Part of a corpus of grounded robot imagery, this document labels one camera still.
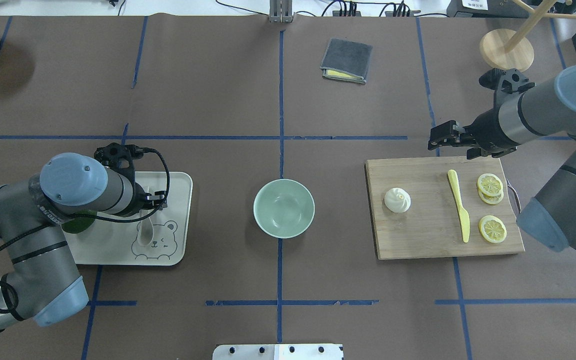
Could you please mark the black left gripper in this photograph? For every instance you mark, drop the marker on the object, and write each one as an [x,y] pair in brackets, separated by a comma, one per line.
[138,202]

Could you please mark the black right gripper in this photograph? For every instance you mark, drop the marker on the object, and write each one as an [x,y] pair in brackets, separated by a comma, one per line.
[486,131]

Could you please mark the cream plastic spoon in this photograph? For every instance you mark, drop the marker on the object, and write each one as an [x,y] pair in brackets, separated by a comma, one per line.
[145,231]

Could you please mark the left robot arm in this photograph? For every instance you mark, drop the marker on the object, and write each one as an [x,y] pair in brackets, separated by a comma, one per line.
[39,278]

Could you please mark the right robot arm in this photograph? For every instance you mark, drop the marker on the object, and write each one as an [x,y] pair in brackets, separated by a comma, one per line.
[528,113]

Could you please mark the light green bowl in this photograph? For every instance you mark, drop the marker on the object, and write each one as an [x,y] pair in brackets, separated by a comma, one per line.
[284,208]

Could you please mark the cream bear serving tray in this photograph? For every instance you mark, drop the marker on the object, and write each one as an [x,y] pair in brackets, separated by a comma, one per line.
[108,243]

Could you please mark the upper lemon slice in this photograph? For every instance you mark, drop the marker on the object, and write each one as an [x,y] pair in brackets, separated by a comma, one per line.
[490,185]

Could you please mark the green avocado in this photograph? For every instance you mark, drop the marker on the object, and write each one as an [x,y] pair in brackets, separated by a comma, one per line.
[79,224]

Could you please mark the lower stacked lemon slice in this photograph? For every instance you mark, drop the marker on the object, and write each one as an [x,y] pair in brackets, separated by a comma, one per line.
[491,200]

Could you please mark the yellow plastic knife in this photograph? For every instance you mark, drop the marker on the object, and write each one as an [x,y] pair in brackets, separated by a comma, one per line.
[463,215]

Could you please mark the bamboo cutting board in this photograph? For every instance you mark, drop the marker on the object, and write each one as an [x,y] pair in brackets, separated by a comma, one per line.
[431,228]

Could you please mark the wooden mug tree stand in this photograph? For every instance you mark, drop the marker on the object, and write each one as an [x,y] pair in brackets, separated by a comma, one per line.
[506,49]

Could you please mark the single lemon slice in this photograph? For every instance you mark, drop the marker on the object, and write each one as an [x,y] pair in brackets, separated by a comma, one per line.
[492,229]

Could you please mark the black device with label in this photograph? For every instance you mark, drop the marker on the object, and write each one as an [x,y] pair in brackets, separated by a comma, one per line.
[506,9]

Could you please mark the grey and yellow folded cloth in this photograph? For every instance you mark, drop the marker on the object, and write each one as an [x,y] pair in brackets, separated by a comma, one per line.
[346,61]

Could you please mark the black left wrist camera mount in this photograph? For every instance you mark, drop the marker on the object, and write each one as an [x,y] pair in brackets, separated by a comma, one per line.
[120,158]

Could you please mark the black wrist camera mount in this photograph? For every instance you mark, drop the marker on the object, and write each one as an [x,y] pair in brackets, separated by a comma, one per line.
[120,158]
[505,83]

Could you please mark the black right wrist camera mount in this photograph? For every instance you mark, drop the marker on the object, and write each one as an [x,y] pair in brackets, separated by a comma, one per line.
[505,83]

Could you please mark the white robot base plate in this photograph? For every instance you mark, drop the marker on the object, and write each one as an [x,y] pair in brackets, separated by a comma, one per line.
[279,351]

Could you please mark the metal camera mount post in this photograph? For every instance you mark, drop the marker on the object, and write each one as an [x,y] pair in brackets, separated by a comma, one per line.
[281,11]

